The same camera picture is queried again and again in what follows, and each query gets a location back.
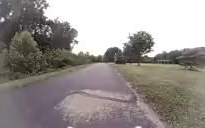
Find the dark round tree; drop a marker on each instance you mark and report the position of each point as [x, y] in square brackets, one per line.
[111, 54]

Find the grey asphalt path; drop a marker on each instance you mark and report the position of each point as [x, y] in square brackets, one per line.
[90, 83]

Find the large lone tree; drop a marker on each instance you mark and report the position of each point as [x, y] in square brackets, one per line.
[140, 43]

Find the low building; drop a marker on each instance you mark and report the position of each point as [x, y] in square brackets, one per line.
[163, 61]

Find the robot's own part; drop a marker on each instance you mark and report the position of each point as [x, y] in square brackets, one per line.
[70, 127]
[138, 127]

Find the row of trees and bushes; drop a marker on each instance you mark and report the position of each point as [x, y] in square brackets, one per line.
[30, 46]

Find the wide grass field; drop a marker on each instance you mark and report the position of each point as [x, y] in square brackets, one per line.
[176, 90]

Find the grass verge beside trees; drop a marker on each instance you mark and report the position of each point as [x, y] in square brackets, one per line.
[23, 81]

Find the distant tree line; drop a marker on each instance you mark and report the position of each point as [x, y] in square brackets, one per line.
[190, 55]

